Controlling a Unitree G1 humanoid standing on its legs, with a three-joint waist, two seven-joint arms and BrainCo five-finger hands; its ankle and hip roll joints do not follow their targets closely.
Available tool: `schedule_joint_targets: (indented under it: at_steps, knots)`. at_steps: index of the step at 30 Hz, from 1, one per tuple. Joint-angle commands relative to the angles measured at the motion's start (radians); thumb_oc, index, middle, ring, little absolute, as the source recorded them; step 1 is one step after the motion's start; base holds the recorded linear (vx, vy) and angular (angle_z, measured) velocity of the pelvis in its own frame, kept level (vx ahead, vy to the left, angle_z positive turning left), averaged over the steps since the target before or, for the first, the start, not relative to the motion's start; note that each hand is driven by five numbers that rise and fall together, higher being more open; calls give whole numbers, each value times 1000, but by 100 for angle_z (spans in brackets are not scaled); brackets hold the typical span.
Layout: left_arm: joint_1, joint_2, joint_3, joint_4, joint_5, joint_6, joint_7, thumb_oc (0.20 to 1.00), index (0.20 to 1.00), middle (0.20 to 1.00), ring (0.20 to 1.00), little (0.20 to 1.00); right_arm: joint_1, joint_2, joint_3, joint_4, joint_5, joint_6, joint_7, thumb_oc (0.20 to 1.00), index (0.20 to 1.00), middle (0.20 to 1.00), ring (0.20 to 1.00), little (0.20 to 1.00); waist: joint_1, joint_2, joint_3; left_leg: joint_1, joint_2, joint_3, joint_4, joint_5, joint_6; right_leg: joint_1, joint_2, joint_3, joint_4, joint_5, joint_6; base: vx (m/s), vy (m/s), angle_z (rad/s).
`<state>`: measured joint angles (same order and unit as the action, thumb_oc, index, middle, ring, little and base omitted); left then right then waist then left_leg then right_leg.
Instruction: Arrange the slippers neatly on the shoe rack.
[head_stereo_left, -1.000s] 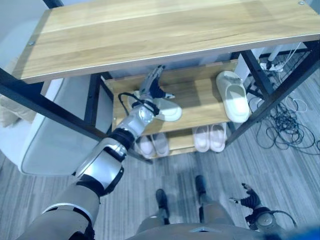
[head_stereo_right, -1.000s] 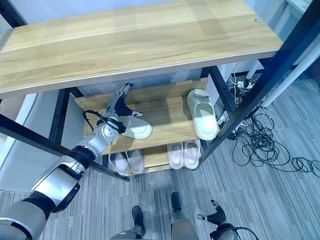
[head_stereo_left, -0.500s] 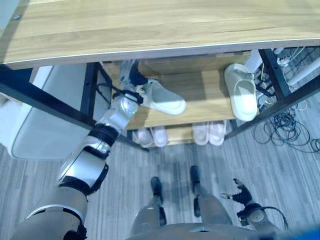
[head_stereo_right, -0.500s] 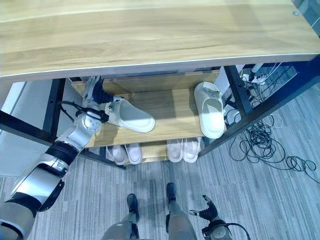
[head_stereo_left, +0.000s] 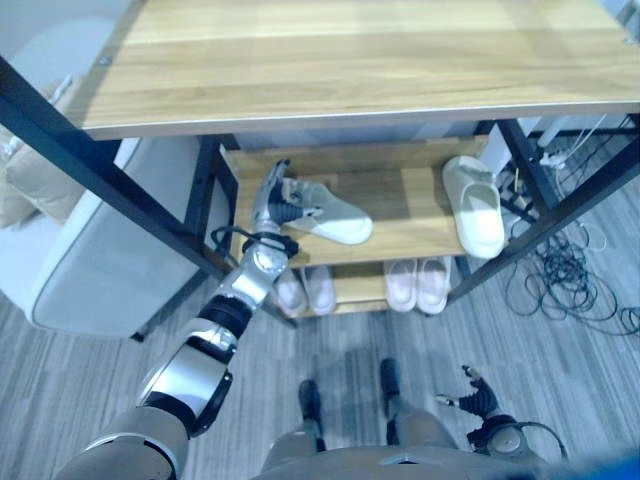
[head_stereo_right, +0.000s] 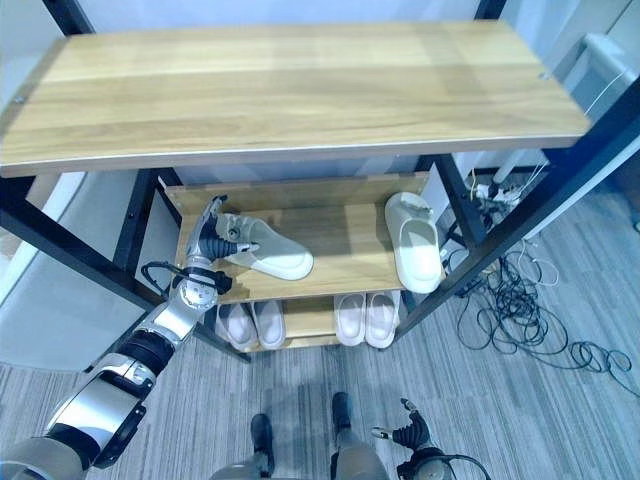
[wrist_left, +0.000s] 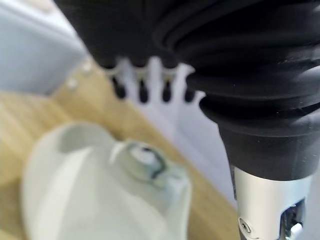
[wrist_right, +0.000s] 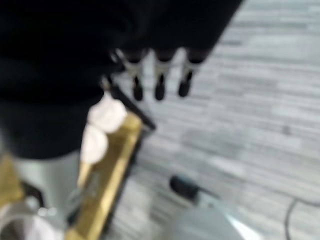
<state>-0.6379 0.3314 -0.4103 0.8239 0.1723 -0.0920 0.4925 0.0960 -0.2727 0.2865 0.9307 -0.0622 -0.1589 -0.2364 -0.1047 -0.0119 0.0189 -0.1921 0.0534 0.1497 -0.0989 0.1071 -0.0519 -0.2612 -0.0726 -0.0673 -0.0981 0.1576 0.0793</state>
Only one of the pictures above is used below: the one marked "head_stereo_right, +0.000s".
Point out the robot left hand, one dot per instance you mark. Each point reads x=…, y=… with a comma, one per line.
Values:
x=212, y=240

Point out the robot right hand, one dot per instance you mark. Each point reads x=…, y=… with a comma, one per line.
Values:
x=414, y=430

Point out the cream white slipper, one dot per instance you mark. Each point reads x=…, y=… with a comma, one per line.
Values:
x=417, y=250
x=282, y=256

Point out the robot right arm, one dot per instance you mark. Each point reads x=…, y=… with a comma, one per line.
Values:
x=430, y=465

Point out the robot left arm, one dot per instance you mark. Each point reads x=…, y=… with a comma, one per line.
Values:
x=125, y=370

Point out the robot right leg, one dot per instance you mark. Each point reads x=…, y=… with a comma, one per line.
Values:
x=350, y=450

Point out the robot leg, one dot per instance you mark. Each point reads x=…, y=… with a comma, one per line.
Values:
x=350, y=450
x=261, y=435

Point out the pale pink slipper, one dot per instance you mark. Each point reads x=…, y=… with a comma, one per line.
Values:
x=234, y=325
x=270, y=322
x=351, y=320
x=382, y=317

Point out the low wooden shelf board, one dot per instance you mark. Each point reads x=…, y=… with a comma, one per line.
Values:
x=310, y=320

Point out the medium wooden shelf board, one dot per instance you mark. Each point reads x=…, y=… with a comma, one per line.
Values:
x=350, y=240

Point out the robot left leg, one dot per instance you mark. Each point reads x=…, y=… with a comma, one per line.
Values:
x=261, y=435

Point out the large wooden shelf board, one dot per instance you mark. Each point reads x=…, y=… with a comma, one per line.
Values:
x=300, y=95

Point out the white power strip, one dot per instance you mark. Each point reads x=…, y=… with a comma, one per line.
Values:
x=487, y=191

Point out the white table leg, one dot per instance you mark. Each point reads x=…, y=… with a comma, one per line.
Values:
x=510, y=165

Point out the white cabinet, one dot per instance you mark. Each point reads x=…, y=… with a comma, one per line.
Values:
x=600, y=75

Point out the black metal rack frame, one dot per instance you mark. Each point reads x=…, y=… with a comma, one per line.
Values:
x=75, y=245

